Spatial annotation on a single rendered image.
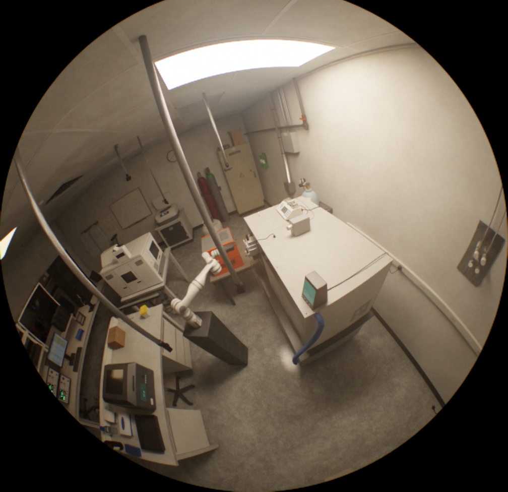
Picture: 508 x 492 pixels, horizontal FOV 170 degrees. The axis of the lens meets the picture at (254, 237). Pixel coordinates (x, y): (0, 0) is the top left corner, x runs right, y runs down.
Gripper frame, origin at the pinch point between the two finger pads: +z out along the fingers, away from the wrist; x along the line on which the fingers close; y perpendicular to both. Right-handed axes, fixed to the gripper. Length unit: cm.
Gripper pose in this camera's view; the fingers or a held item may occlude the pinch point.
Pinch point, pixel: (238, 241)
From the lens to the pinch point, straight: 162.8
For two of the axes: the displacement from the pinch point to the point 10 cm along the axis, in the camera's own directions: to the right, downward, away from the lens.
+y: 2.6, 7.8, 5.7
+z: 9.2, -3.8, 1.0
